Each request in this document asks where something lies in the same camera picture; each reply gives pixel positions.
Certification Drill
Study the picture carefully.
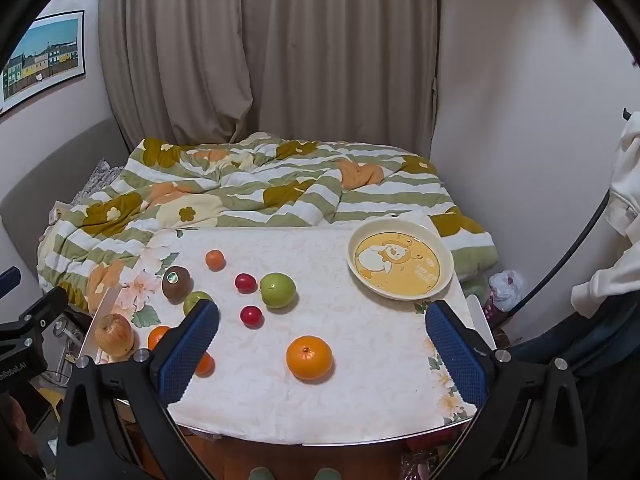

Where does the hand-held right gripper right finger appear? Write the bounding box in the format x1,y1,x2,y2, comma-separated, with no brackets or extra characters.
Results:
425,300,588,480

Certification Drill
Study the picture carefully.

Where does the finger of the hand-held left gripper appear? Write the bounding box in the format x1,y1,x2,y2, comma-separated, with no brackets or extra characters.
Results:
0,286,69,347
0,266,24,299

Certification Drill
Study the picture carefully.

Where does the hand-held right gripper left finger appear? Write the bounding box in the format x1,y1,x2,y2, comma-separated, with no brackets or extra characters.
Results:
56,299,221,480

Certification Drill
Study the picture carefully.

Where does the small green apple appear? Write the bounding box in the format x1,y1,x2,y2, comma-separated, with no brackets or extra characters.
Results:
183,291,215,317

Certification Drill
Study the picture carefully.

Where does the brown kiwi with sticker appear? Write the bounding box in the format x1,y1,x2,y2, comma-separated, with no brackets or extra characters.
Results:
161,266,192,301

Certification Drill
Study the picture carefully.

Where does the yellow-red apple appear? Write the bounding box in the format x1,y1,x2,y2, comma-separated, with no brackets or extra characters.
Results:
94,313,135,357

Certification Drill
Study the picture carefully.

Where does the large green apple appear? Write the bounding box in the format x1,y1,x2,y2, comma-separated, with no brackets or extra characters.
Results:
259,272,297,309

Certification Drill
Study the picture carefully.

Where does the cream plate with yellow cartoon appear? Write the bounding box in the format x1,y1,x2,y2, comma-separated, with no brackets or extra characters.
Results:
347,218,455,302

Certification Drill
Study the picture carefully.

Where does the large orange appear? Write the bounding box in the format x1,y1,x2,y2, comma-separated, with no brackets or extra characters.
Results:
286,335,334,381

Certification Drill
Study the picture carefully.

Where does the crumpled plastic bag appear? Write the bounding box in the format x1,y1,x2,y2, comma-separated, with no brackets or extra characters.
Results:
487,270,526,311

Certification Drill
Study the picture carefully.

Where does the white floral tablecloth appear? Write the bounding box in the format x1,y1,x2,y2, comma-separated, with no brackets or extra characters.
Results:
80,210,481,446

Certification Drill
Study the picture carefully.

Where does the grey padded headboard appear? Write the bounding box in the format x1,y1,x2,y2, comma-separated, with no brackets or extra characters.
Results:
0,117,128,286

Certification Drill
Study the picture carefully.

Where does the grey patterned pillow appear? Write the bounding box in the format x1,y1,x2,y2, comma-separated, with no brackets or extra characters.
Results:
75,157,123,206

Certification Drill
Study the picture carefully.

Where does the dark cloth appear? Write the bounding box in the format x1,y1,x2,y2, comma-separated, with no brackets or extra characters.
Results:
515,295,640,386

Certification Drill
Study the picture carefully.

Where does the green striped floral blanket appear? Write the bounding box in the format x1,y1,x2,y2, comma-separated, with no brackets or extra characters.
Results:
37,131,501,316

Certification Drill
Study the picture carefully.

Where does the white garment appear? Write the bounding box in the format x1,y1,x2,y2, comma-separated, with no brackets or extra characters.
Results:
570,110,640,318

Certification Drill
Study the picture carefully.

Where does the beige curtain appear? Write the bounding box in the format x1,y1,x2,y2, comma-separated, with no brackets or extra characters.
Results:
97,0,441,153

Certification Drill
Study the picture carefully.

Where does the black cable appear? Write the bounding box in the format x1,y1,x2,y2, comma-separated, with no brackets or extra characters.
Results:
517,185,615,307

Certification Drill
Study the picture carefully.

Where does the wall poster of colourful houses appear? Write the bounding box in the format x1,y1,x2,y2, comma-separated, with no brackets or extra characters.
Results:
0,10,86,116

